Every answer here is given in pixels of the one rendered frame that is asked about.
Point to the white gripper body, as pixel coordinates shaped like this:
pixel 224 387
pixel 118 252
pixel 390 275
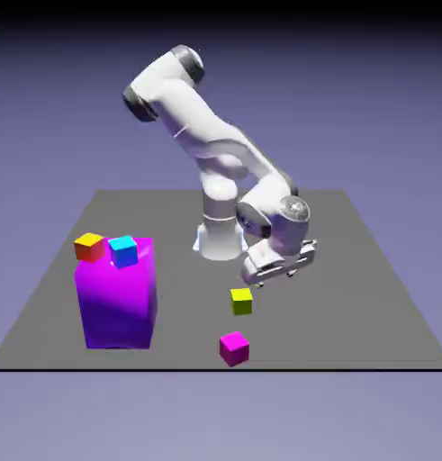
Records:
pixel 274 264

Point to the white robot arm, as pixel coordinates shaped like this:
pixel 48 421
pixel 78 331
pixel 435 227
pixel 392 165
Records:
pixel 209 122

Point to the small yellow cube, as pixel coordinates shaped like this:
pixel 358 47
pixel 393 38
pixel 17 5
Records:
pixel 241 301

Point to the small magenta cube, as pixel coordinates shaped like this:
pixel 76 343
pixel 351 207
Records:
pixel 234 348

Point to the small cyan cube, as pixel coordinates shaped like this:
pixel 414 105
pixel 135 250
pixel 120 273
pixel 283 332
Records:
pixel 123 252

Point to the small orange cube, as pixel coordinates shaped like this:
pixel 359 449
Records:
pixel 89 247

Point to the large purple box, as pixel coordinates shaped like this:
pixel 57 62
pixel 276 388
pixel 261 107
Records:
pixel 116 302

